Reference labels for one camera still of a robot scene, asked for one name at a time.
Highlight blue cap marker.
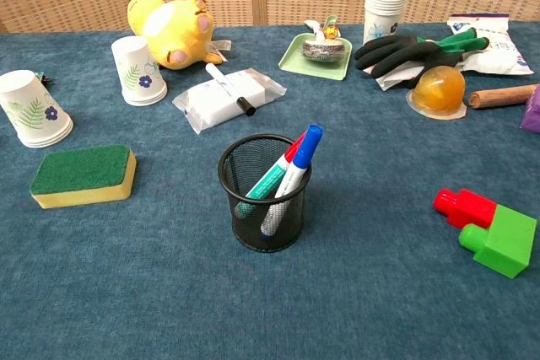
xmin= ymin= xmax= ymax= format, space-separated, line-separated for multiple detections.
xmin=259 ymin=124 xmax=325 ymax=238

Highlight black and green work glove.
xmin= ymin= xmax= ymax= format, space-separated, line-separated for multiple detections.
xmin=353 ymin=27 xmax=490 ymax=78

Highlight brown wooden rolling pin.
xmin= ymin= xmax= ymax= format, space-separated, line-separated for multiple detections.
xmin=468 ymin=83 xmax=539 ymax=110

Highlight white salt bag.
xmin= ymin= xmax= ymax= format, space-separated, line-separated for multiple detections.
xmin=446 ymin=13 xmax=535 ymax=77

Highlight purple small box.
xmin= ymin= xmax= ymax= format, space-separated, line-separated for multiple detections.
xmin=519 ymin=83 xmax=540 ymax=136

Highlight white paper card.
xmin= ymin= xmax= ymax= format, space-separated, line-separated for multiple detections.
xmin=373 ymin=61 xmax=424 ymax=92

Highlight light green dustpan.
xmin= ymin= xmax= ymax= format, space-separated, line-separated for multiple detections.
xmin=278 ymin=33 xmax=354 ymax=82

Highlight steel wool scrubber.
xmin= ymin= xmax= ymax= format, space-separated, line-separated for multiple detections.
xmin=300 ymin=35 xmax=343 ymax=62

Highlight blue tablecloth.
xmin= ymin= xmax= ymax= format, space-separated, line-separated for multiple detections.
xmin=0 ymin=22 xmax=540 ymax=360

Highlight green yellow scrub sponge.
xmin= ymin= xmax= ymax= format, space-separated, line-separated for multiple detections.
xmin=29 ymin=143 xmax=138 ymax=210

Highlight tall floral paper cup stack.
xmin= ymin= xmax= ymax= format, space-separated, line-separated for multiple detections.
xmin=363 ymin=0 xmax=411 ymax=47

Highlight black cap white marker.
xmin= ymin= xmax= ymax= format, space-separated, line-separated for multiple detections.
xmin=205 ymin=62 xmax=257 ymax=117

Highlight black bowl with markers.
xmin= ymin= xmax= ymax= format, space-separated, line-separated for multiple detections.
xmin=217 ymin=133 xmax=313 ymax=254

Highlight yellow plush toy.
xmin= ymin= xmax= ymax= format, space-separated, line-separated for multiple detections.
xmin=127 ymin=0 xmax=232 ymax=71

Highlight green toy building block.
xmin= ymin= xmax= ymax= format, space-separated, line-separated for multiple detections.
xmin=458 ymin=203 xmax=537 ymax=280

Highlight red toy building block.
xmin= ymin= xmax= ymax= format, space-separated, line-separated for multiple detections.
xmin=433 ymin=188 xmax=498 ymax=230

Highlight green handled orange tool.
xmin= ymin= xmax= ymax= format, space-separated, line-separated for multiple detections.
xmin=321 ymin=14 xmax=342 ymax=42

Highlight small white bottle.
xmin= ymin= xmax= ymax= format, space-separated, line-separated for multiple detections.
xmin=111 ymin=35 xmax=169 ymax=107

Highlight orange jelly cup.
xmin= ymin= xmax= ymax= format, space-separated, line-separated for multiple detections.
xmin=406 ymin=67 xmax=468 ymax=121

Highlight red cap green marker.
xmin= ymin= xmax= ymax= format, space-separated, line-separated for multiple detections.
xmin=234 ymin=132 xmax=307 ymax=220

